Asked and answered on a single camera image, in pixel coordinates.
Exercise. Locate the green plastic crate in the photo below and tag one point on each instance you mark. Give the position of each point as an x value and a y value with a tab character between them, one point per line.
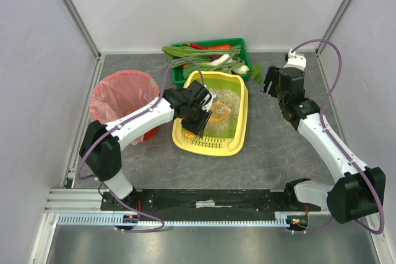
177	73

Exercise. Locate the purple onion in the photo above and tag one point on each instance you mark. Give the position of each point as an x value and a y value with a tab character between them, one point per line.
215	57

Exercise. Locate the grey slotted cable duct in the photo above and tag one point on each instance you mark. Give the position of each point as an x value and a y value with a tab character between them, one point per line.
124	220

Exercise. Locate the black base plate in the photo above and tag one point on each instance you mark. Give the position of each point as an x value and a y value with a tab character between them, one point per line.
250	199

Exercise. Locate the green long beans bunch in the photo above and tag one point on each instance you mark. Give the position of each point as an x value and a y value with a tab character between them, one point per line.
204	56

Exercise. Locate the clear plastic bin liner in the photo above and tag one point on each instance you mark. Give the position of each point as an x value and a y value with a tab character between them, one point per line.
111	103

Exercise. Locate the green leafy vegetable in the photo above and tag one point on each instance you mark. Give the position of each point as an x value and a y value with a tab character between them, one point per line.
175	52

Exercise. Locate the yellow green litter box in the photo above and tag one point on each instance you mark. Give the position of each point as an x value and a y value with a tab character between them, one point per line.
217	146

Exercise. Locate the cat litter pile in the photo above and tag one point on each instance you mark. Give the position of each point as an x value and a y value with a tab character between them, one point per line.
232	100

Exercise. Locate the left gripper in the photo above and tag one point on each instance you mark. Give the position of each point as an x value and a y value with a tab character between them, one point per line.
198	119

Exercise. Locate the red chili pepper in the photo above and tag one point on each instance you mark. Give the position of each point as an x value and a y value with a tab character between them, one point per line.
196	46

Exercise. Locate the orange carrot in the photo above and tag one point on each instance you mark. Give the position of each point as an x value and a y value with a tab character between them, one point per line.
220	47

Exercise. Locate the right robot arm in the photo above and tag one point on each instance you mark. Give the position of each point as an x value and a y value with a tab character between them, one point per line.
358	190

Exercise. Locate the white scallion stalk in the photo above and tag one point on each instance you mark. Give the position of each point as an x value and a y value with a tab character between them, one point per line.
224	59

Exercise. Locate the green bok choy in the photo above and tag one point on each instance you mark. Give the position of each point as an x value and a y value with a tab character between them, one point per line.
188	70

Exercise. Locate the white radish with leaves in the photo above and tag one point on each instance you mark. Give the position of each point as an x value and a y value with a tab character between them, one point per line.
253	73

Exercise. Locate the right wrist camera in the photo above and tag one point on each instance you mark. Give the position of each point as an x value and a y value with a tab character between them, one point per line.
295	60

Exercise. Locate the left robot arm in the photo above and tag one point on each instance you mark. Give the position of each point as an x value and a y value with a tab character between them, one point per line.
103	143

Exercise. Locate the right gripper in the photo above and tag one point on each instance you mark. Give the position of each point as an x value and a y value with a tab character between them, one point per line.
276	79

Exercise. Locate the orange litter scoop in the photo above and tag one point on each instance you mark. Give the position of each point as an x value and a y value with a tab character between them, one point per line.
220	123

